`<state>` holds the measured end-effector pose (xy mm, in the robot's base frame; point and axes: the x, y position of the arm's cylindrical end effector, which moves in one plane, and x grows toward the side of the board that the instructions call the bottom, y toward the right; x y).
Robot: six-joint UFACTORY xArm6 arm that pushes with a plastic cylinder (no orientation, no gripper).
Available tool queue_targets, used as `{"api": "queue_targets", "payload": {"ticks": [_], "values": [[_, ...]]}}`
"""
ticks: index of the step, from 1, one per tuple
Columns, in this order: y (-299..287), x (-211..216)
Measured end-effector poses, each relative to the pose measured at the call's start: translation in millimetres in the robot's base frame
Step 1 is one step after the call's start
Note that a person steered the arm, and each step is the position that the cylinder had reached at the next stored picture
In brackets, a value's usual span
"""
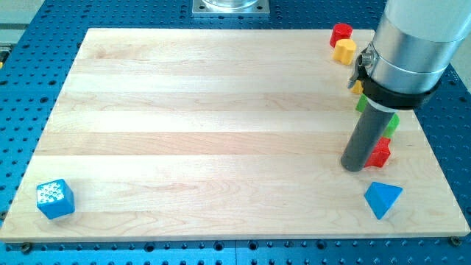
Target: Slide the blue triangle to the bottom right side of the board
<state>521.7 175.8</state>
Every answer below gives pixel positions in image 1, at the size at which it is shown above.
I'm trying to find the red cylinder block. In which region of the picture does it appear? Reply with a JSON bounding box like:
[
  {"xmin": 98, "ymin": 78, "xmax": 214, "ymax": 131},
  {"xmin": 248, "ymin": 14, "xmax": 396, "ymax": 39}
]
[{"xmin": 329, "ymin": 23, "xmax": 353, "ymax": 48}]

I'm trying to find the blue cube block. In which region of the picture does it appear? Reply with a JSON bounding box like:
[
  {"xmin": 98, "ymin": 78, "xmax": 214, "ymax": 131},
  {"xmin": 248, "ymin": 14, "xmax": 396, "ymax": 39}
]
[{"xmin": 36, "ymin": 179, "xmax": 75, "ymax": 219}]

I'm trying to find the red star block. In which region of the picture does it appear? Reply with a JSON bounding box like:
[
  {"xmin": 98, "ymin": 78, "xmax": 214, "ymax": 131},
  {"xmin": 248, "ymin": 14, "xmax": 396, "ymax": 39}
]
[{"xmin": 364, "ymin": 137, "xmax": 391, "ymax": 168}]

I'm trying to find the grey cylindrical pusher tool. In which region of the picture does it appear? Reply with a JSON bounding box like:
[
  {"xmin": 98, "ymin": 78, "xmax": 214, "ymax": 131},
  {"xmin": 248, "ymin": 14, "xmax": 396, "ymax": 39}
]
[{"xmin": 341, "ymin": 103, "xmax": 396, "ymax": 172}]

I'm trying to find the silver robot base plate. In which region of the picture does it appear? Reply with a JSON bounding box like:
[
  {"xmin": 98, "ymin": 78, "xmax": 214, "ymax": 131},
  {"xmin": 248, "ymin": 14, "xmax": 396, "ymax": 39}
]
[{"xmin": 191, "ymin": 0, "xmax": 270, "ymax": 16}]

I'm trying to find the small yellow block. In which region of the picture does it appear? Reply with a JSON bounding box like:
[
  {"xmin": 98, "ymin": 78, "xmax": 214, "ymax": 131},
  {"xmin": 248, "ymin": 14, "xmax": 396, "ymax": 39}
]
[{"xmin": 350, "ymin": 80, "xmax": 364, "ymax": 95}]

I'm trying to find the black clamp ring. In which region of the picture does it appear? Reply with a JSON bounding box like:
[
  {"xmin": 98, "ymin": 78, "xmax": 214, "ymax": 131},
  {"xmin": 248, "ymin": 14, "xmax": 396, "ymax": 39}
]
[{"xmin": 357, "ymin": 63, "xmax": 441, "ymax": 111}]

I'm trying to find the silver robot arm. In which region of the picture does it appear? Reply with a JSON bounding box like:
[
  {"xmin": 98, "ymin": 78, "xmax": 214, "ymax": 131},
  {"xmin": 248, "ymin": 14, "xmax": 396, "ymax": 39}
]
[{"xmin": 356, "ymin": 0, "xmax": 470, "ymax": 94}]

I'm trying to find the green block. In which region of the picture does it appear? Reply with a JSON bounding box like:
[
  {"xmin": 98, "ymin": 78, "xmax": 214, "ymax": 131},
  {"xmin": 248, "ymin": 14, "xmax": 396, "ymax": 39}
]
[{"xmin": 355, "ymin": 94, "xmax": 400, "ymax": 139}]

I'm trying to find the wooden board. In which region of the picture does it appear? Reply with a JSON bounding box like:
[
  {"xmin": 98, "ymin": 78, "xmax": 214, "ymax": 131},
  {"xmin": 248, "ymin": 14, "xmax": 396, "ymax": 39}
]
[{"xmin": 1, "ymin": 29, "xmax": 470, "ymax": 242}]

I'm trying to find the blue triangle block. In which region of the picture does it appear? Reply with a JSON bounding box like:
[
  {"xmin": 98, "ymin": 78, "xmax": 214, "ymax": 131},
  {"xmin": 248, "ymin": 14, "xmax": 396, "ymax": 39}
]
[{"xmin": 364, "ymin": 182, "xmax": 403, "ymax": 219}]

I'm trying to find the yellow heart block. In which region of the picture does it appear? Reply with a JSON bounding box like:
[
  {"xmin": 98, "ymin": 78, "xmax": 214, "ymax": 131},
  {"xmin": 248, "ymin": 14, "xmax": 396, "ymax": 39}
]
[{"xmin": 333, "ymin": 39, "xmax": 357, "ymax": 66}]

